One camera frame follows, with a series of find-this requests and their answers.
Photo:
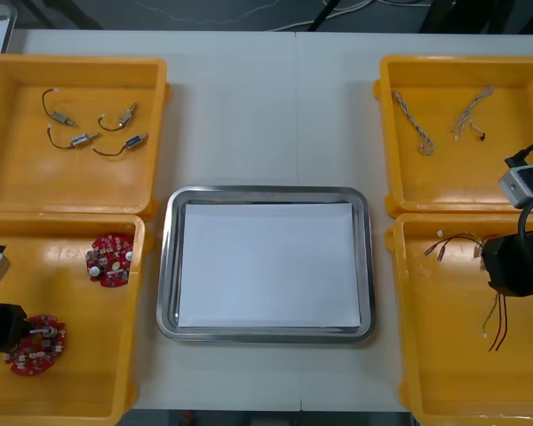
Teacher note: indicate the black stand leg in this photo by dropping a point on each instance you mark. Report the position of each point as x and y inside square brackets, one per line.
[322, 15]

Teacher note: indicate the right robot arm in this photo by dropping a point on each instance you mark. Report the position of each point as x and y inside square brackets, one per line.
[522, 182]

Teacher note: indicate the white sheet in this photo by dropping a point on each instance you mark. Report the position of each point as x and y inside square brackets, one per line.
[271, 266]

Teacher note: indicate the round red circuit board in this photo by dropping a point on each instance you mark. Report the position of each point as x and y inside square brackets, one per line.
[108, 262]
[35, 355]

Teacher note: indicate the bare metal solenoid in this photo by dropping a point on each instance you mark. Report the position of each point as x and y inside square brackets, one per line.
[125, 116]
[60, 116]

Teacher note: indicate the red-black harness with terminals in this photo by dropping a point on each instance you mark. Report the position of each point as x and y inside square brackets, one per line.
[477, 255]

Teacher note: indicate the black background furniture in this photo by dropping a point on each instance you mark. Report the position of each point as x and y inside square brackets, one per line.
[471, 15]

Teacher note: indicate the blue label solenoid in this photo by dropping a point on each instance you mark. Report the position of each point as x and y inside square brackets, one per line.
[77, 141]
[133, 142]

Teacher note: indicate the yellow-orange plastic bin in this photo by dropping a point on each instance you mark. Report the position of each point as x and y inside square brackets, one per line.
[462, 177]
[71, 186]
[84, 355]
[453, 355]

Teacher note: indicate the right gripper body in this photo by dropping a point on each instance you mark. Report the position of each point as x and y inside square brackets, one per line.
[511, 266]

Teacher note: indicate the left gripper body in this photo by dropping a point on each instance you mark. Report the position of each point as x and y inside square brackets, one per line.
[0, 328]

